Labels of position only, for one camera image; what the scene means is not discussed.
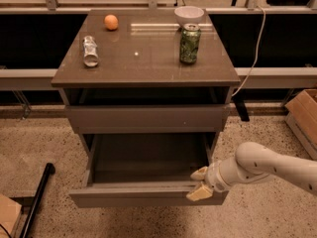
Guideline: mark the cardboard box bottom left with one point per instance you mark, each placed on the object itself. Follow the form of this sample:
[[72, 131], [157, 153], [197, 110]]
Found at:
[[10, 213]]

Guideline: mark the grey drawer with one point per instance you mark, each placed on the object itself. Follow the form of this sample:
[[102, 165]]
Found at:
[[126, 170], [146, 119]]

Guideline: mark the black pole on floor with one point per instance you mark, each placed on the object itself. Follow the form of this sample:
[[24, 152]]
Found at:
[[48, 171]]

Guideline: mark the cardboard box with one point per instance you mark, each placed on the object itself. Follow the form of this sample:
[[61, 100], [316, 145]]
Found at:
[[10, 213], [302, 119]]

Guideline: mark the white bowl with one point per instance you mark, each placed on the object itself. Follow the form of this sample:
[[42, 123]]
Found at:
[[188, 15]]

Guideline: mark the grey drawer cabinet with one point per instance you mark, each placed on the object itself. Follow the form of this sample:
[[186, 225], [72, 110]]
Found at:
[[139, 64]]

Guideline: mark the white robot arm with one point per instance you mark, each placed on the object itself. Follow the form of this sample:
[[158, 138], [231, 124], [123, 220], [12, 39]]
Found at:
[[253, 163]]

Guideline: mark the grey metal railing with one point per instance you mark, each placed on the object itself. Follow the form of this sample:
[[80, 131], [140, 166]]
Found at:
[[260, 78]]

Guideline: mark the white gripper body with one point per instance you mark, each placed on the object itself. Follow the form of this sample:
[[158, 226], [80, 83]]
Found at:
[[211, 177]]

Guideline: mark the orange fruit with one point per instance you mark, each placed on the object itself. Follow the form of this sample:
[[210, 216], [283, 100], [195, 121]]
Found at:
[[111, 22]]

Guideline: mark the cardboard box right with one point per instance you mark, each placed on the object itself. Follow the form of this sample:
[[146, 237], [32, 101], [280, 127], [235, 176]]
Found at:
[[302, 119]]

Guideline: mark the lying silver can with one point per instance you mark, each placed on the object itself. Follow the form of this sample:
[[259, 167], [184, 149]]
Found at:
[[90, 56]]

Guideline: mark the grey top drawer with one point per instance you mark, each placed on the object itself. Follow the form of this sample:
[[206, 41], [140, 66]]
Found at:
[[146, 119]]

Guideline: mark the green soda can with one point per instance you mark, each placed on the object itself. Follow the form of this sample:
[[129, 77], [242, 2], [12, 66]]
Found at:
[[189, 43]]

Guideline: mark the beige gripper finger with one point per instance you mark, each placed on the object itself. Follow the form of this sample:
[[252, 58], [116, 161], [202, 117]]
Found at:
[[201, 191], [199, 174]]

